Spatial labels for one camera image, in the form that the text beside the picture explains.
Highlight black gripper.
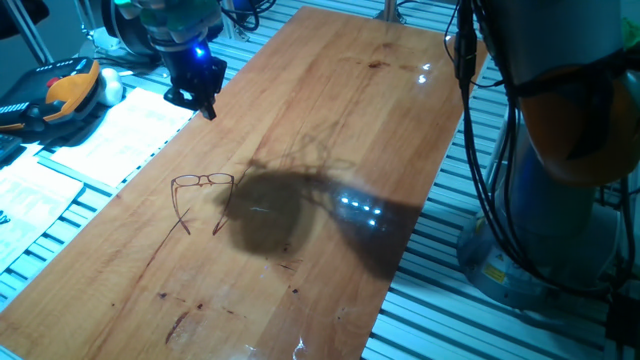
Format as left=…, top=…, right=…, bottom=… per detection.
left=160, top=43, right=229, bottom=122

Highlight red-framed glasses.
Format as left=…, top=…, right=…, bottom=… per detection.
left=169, top=172, right=236, bottom=237

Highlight forearm in dark sleeve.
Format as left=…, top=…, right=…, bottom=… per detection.
left=0, top=0, right=51, bottom=41

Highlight white printed paper sheet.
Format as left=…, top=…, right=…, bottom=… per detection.
left=0, top=154, right=85, bottom=275
left=49, top=87, right=196, bottom=189

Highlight white computer mouse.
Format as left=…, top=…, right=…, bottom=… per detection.
left=97, top=67, right=125, bottom=107

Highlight black filament spool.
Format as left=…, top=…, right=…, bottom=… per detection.
left=101, top=0, right=164, bottom=57

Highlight glossy wooden board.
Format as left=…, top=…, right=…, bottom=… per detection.
left=0, top=5, right=489, bottom=360

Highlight orange and black teach pendant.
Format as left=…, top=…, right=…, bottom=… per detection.
left=0, top=56, right=104, bottom=134

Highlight grey diagonal bar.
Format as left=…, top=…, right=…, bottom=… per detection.
left=2, top=0, right=54, bottom=66

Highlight black keyboard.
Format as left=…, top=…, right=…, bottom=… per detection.
left=0, top=133, right=24, bottom=164

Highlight green cloth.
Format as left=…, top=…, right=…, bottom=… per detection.
left=621, top=17, right=640, bottom=51

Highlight aluminium frame post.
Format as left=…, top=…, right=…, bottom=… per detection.
left=373, top=0, right=407, bottom=25

